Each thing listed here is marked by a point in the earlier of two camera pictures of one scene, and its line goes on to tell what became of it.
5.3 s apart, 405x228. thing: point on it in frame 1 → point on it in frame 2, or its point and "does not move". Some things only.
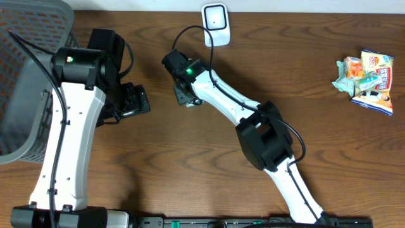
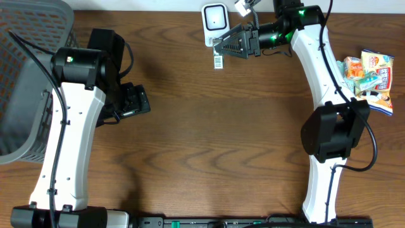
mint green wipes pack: [343, 82] does not move
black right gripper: [180, 99] → [246, 40]
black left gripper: [135, 106] does not move
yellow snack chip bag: [379, 98] does not move
